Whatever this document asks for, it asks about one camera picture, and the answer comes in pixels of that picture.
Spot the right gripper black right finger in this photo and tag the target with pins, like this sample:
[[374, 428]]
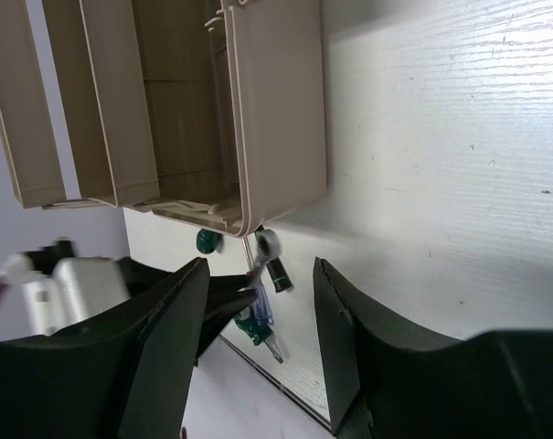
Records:
[[388, 377]]

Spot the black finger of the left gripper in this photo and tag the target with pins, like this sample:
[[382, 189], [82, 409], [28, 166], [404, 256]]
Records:
[[225, 297]]

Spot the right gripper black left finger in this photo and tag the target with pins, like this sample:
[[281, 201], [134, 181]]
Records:
[[124, 373]]

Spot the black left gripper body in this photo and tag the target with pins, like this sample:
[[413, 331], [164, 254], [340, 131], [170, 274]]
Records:
[[60, 288]]

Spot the beige plastic toolbox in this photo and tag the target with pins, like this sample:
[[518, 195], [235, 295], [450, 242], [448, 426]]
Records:
[[206, 112]]

